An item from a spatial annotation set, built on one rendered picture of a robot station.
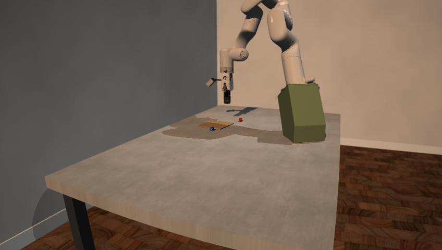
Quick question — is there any tan flat mat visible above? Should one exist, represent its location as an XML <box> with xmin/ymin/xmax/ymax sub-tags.
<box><xmin>198</xmin><ymin>120</ymin><xmax>234</xmax><ymax>130</ymax></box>

